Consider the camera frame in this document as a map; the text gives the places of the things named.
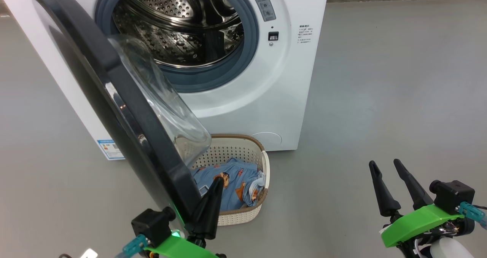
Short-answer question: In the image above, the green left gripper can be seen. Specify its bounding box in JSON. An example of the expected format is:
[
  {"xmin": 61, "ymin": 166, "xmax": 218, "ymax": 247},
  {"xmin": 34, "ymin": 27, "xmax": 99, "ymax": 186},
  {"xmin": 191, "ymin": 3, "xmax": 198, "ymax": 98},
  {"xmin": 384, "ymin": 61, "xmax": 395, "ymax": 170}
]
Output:
[{"xmin": 145, "ymin": 177, "xmax": 228, "ymax": 258}]

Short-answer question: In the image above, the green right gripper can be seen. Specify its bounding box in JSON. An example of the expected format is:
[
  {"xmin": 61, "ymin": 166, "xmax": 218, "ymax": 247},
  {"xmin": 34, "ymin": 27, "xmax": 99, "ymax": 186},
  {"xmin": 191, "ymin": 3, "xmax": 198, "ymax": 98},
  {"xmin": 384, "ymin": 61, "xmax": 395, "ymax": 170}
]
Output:
[{"xmin": 368, "ymin": 159, "xmax": 475, "ymax": 249}]

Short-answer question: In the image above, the blue cartoon print garment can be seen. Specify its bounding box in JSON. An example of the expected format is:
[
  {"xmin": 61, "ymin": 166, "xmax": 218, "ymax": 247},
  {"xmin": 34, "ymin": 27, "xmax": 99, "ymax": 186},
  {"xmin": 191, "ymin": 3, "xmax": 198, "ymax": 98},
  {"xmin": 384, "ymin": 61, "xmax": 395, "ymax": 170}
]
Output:
[
  {"xmin": 190, "ymin": 158, "xmax": 263, "ymax": 212},
  {"xmin": 243, "ymin": 170, "xmax": 267, "ymax": 207}
]

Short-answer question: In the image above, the black round glass washer door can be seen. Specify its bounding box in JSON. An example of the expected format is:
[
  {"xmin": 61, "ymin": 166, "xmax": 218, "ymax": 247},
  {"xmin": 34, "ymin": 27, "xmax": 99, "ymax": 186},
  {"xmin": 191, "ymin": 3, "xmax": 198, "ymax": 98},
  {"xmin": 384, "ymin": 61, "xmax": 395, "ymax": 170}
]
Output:
[{"xmin": 33, "ymin": 0, "xmax": 212, "ymax": 230}]

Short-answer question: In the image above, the white front-load washing machine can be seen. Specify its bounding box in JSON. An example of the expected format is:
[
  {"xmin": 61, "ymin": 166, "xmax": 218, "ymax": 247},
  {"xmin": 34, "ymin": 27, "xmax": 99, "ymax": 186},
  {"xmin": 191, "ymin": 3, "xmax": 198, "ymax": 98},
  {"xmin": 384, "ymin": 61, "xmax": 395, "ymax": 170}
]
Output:
[{"xmin": 0, "ymin": 0, "xmax": 330, "ymax": 160}]

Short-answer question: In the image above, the grey rubber door gasket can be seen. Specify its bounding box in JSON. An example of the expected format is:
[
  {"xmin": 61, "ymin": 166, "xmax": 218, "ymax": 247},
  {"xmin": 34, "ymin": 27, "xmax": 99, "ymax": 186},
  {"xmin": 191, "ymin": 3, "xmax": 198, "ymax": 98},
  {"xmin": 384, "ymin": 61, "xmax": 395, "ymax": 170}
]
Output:
[{"xmin": 94, "ymin": 0, "xmax": 260, "ymax": 94}]

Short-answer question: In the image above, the stainless steel washing machine drum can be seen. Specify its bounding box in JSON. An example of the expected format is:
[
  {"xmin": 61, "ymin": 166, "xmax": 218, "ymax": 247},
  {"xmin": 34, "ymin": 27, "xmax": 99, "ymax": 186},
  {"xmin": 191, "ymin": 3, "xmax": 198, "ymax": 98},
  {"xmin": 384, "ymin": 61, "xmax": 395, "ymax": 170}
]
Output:
[{"xmin": 113, "ymin": 0, "xmax": 242, "ymax": 66}]

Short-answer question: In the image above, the cream perforated laundry basket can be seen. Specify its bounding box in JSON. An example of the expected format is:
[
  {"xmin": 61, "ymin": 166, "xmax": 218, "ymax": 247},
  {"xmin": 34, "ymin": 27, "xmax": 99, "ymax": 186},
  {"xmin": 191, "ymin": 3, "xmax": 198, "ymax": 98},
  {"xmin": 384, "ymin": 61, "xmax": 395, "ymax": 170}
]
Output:
[{"xmin": 183, "ymin": 134, "xmax": 271, "ymax": 227}]

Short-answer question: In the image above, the round white filter cover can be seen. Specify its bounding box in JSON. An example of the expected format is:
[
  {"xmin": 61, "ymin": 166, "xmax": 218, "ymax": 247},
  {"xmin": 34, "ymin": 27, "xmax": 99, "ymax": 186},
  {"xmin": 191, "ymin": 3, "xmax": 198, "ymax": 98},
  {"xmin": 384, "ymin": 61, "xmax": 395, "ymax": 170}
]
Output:
[{"xmin": 250, "ymin": 132, "xmax": 283, "ymax": 151}]

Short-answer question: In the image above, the blue energy label sticker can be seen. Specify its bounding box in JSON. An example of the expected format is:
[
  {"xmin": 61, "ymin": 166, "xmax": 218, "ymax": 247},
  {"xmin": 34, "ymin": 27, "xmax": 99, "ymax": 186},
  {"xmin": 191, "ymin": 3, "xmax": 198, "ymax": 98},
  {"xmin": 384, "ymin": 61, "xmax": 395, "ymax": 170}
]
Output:
[{"xmin": 97, "ymin": 139, "xmax": 125, "ymax": 160}]

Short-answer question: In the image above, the small printed text label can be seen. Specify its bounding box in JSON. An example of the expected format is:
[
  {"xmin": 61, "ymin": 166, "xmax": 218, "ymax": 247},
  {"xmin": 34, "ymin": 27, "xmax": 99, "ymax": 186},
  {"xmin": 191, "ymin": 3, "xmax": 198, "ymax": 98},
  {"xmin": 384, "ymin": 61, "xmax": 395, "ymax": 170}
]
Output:
[{"xmin": 298, "ymin": 24, "xmax": 314, "ymax": 44}]

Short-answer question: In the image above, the grey warning sticker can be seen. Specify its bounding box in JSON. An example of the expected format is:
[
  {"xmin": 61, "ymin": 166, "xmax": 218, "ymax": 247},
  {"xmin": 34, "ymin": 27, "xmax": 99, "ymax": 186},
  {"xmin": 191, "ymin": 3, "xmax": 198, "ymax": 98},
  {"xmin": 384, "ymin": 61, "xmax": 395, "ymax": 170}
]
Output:
[{"xmin": 249, "ymin": 0, "xmax": 277, "ymax": 22}]

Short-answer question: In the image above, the teal right camera cable connector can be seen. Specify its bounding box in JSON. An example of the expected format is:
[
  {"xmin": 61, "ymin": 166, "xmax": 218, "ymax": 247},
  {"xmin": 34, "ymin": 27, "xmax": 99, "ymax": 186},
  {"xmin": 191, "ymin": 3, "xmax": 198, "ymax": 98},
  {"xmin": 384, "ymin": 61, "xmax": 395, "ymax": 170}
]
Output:
[{"xmin": 458, "ymin": 202, "xmax": 487, "ymax": 228}]

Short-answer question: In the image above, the teal camera cable connector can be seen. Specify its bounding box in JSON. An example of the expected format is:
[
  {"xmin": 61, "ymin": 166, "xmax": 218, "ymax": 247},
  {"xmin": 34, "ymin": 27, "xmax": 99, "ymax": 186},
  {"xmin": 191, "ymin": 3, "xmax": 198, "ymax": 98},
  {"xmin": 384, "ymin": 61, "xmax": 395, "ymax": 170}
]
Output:
[
  {"xmin": 458, "ymin": 202, "xmax": 487, "ymax": 228},
  {"xmin": 123, "ymin": 234, "xmax": 149, "ymax": 255}
]

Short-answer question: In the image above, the teal left camera cable connector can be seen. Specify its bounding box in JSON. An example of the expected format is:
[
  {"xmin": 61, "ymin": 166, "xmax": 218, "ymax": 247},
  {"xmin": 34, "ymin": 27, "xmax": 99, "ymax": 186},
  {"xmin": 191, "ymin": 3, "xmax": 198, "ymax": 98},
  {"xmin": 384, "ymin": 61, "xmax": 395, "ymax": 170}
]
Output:
[{"xmin": 123, "ymin": 234, "xmax": 149, "ymax": 255}]

